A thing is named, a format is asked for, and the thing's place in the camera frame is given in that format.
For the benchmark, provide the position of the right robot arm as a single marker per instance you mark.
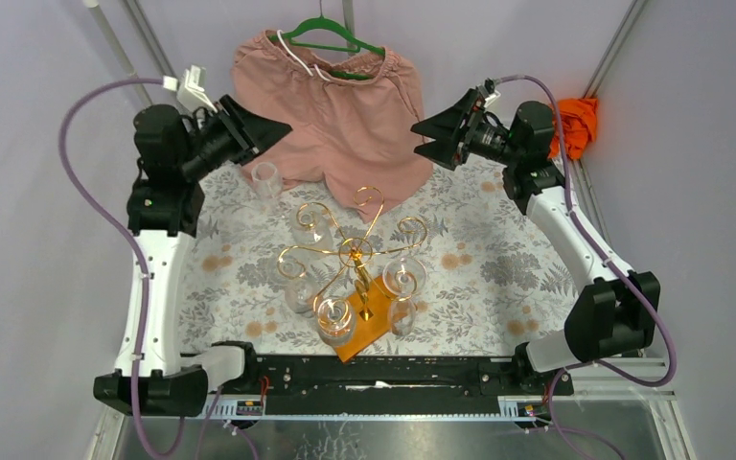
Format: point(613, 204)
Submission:
point(613, 313)

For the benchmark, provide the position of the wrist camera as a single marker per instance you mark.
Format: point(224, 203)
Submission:
point(488, 94)
point(189, 89)

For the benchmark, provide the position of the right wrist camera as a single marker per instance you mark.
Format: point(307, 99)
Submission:
point(488, 94)

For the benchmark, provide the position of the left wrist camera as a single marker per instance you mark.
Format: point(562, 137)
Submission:
point(189, 89)

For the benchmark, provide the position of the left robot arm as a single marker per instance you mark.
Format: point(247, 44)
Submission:
point(151, 377)

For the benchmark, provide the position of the floral table cloth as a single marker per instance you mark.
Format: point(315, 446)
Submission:
point(494, 280)

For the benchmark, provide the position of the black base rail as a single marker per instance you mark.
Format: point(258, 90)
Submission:
point(295, 385)

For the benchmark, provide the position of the wooden rack base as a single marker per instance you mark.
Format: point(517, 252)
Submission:
point(371, 320)

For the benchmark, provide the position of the gold wine glass rack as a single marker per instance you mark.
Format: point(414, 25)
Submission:
point(353, 253)

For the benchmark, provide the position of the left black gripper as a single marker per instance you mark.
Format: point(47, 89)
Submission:
point(239, 126)

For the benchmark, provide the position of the orange cloth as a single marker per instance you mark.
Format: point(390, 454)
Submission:
point(580, 125)

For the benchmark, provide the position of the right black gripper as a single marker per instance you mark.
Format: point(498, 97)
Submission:
point(453, 142)

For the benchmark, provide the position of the pink shorts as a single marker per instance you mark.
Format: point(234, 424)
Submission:
point(350, 121)

